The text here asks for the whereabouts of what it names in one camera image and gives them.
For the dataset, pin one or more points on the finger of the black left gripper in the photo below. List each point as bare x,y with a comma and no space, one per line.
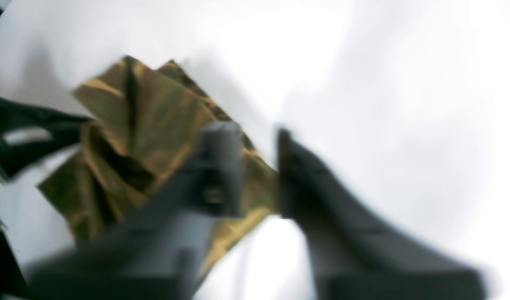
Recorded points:
14,116
15,158

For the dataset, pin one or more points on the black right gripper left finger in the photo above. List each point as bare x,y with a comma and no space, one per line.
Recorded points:
157,252

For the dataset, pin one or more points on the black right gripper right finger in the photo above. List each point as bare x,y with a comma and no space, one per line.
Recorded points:
354,254

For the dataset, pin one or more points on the camouflage t-shirt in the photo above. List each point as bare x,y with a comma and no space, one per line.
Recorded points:
146,123

